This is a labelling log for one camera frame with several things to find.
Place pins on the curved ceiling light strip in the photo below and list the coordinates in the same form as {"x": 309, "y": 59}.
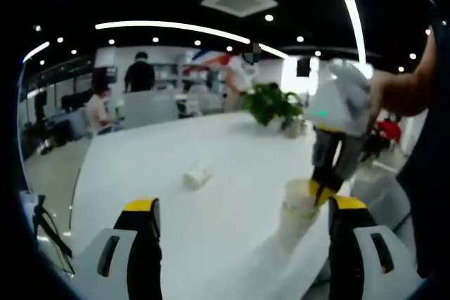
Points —
{"x": 168, "y": 26}

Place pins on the white table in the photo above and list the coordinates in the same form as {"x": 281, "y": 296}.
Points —
{"x": 228, "y": 226}

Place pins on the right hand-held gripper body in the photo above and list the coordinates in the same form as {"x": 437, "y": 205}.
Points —
{"x": 337, "y": 99}

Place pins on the black tripod stand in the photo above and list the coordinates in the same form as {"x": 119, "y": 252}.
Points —
{"x": 52, "y": 233}

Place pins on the grey partition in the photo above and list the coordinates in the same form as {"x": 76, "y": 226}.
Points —
{"x": 151, "y": 108}

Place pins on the red object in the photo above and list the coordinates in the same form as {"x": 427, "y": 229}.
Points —
{"x": 388, "y": 131}

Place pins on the green potted plant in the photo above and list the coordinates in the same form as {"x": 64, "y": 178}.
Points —
{"x": 270, "y": 103}

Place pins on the nested stack of paper cups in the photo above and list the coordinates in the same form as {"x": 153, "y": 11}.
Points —
{"x": 295, "y": 233}

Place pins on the long ceiling light strip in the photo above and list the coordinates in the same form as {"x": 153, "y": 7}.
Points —
{"x": 349, "y": 8}

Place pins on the black hanging screen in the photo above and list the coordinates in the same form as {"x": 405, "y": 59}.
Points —
{"x": 304, "y": 67}

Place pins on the operator in dark shirt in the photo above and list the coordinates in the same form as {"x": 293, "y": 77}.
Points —
{"x": 429, "y": 191}

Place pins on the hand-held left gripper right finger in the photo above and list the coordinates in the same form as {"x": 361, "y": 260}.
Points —
{"x": 348, "y": 265}

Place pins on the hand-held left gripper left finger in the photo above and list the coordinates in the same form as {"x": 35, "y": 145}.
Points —
{"x": 140, "y": 265}

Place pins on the white paper cup green print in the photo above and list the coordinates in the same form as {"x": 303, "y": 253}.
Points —
{"x": 197, "y": 175}
{"x": 299, "y": 196}

